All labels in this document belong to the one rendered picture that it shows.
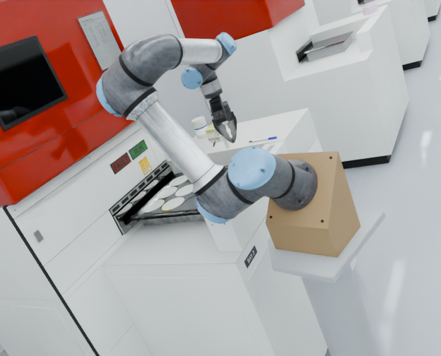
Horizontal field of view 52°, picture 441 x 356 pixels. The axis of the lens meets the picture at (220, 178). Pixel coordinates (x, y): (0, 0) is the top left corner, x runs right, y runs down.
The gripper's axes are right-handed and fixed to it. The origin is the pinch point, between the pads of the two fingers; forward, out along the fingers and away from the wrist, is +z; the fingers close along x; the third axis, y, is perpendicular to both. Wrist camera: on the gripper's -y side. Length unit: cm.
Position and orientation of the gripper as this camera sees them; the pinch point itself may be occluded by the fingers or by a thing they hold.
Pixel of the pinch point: (232, 140)
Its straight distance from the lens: 175.8
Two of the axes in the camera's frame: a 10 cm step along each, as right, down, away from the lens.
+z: 3.8, 8.5, 3.7
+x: -9.3, 3.6, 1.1
